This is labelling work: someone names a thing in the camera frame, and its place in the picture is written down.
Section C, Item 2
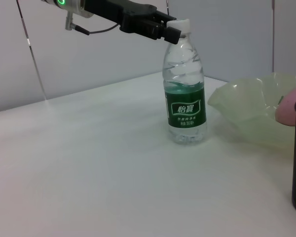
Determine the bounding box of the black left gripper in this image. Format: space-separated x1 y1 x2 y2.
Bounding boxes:
80 0 183 45

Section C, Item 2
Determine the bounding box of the clear bottle green label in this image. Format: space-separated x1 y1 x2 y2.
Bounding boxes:
162 18 208 145

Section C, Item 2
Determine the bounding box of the pink toy peach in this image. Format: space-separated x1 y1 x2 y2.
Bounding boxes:
275 88 296 126

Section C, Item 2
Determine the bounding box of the green glass fruit plate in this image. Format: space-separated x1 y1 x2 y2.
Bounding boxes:
207 72 296 151

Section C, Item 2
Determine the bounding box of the left gripper connector cable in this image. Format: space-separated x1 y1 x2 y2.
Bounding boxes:
64 12 119 36

